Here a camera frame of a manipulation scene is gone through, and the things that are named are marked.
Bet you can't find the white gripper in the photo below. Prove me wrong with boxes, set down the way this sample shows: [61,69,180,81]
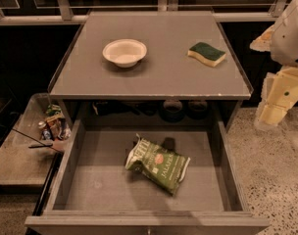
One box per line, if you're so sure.
[250,25,298,126]

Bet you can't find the green jalapeno chip bag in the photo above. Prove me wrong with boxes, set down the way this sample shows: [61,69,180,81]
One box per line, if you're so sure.
[124,134,190,196]

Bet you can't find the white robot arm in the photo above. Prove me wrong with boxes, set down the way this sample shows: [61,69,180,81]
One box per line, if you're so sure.
[250,0,298,129]

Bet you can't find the grey cabinet with counter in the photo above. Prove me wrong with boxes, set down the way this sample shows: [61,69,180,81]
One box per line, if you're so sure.
[47,10,255,129]

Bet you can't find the open grey top drawer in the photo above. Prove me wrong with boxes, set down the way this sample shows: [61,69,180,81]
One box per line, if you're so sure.
[25,114,269,235]

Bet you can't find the green and yellow sponge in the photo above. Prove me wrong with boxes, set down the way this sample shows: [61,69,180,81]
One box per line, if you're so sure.
[187,42,226,68]

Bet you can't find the dark round container right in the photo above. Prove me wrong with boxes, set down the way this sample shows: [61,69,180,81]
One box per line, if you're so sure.
[187,101,208,119]

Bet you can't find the dark round container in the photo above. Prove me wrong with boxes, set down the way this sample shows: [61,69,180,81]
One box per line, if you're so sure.
[159,100,184,122]
[187,101,208,119]

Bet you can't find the dark round container left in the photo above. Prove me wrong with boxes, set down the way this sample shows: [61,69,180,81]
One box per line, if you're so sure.
[159,100,184,122]

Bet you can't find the metal window railing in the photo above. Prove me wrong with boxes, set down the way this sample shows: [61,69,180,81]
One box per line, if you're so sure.
[0,0,291,25]

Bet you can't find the white paper bowl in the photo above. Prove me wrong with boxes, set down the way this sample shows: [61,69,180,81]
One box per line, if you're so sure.
[102,39,147,68]

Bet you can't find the snack packets in bin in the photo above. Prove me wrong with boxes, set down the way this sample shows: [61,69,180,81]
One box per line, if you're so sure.
[38,104,71,141]

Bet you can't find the grey plastic bin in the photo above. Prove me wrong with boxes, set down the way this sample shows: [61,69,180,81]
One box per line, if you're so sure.
[0,93,68,185]

